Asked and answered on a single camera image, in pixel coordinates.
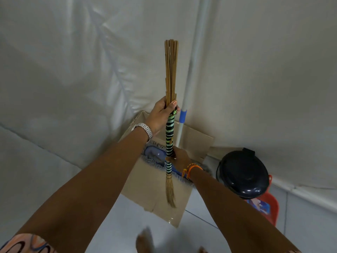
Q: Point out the person's right hand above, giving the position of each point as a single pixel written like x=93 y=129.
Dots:
x=180 y=159

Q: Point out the person's left hand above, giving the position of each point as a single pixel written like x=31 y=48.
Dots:
x=156 y=115

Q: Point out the person's right thumb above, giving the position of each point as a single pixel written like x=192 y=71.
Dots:
x=170 y=158

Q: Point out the person's left thumb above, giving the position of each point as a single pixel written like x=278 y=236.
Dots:
x=172 y=104

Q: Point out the person's right forearm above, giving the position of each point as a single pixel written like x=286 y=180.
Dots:
x=237 y=213

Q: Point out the person's left forearm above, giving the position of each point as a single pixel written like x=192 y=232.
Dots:
x=87 y=192

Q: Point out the flattened brown cardboard box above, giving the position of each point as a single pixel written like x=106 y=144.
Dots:
x=147 y=188

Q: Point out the silver wristwatch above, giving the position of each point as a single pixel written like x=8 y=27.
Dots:
x=144 y=130

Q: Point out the white pole blue flat mop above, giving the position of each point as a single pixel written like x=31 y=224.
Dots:
x=194 y=57

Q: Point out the black lidded bin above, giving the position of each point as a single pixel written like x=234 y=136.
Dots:
x=242 y=171

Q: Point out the person's left foot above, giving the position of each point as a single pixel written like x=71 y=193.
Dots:
x=144 y=241

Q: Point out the person's foot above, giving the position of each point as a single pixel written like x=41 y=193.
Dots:
x=144 y=241
x=202 y=250

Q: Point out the person's right foot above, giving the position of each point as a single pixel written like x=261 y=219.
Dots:
x=202 y=250

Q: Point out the red plastic dustpan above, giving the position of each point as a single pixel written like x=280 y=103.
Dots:
x=273 y=208

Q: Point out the patterned pink garment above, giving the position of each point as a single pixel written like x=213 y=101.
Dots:
x=23 y=245

